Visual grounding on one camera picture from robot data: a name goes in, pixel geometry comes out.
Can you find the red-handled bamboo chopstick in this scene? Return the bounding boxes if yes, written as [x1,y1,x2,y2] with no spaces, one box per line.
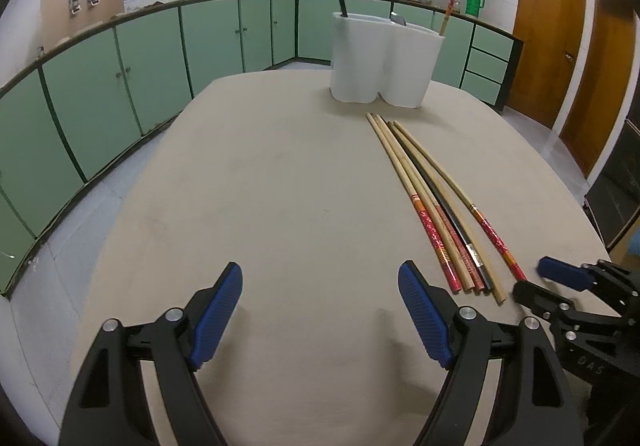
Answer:
[373,114,473,292]

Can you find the green lower kitchen cabinets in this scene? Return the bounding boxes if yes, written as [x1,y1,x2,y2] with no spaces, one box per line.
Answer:
[0,0,524,300]

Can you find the brown wooden door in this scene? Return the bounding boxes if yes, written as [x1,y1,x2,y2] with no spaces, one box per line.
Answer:
[560,0,636,176]
[508,0,586,128]

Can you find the dark red wooden chopstick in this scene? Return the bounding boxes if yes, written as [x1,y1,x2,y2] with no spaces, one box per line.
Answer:
[436,204,485,292]

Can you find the green thermos jug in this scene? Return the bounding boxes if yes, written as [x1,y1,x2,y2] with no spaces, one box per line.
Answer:
[465,0,485,18]

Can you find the plain bamboo chopstick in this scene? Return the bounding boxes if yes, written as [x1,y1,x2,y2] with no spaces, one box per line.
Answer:
[386,121,506,305]

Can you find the white plastic utensil holder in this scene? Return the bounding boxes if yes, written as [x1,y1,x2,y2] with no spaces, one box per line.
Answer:
[330,13,445,109]

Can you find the cardboard sheet with clamps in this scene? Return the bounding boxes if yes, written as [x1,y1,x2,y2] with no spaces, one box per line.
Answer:
[40,0,125,52]

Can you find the red floral bamboo chopstick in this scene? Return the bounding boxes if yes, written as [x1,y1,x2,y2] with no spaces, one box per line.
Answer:
[367,112,462,293]

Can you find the red-orange patterned bamboo chopstick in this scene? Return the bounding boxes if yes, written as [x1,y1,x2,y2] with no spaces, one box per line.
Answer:
[439,0,456,37]

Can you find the orange-red banded bamboo chopstick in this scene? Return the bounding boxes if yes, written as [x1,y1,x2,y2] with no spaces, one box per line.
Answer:
[392,121,527,281]

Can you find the black appliance at right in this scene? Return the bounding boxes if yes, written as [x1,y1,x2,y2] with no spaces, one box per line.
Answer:
[584,91,640,251]

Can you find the metal spoon in holder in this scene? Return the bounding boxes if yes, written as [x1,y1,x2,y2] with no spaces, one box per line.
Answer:
[390,12,407,26]

